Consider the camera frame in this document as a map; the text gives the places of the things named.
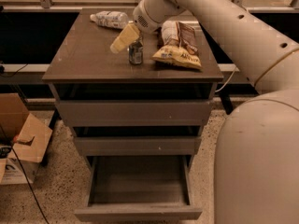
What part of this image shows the silver blue redbull can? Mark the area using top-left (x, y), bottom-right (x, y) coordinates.
top-left (129, 37), bottom-right (143, 65)

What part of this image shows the black floor cable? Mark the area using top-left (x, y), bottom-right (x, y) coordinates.
top-left (0, 119), bottom-right (53, 224)

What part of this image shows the grey middle drawer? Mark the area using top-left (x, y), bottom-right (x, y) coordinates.
top-left (74, 136), bottom-right (201, 156)

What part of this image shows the yellow chip bag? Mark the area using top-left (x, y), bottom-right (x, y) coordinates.
top-left (151, 45), bottom-right (202, 70)

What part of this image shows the brown white chip bag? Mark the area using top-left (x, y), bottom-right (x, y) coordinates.
top-left (161, 21), bottom-right (198, 55)

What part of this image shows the white cable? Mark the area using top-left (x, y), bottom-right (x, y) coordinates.
top-left (214, 66), bottom-right (237, 94)

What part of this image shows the grey top drawer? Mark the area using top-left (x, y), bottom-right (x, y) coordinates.
top-left (56, 101), bottom-right (211, 127)

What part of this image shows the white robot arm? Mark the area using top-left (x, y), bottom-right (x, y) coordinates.
top-left (133, 0), bottom-right (299, 224)

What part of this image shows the clear plastic water bottle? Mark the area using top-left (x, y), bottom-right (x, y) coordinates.
top-left (90, 11), bottom-right (129, 29)

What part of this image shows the grey open bottom drawer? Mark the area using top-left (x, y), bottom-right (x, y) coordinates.
top-left (75, 155), bottom-right (202, 222)

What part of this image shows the open cardboard box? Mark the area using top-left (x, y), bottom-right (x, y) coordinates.
top-left (0, 93), bottom-right (52, 185)

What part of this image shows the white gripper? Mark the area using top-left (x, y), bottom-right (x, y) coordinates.
top-left (110, 0), bottom-right (184, 53)

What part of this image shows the grey drawer cabinet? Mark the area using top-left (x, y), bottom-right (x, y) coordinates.
top-left (41, 7), bottom-right (224, 173)

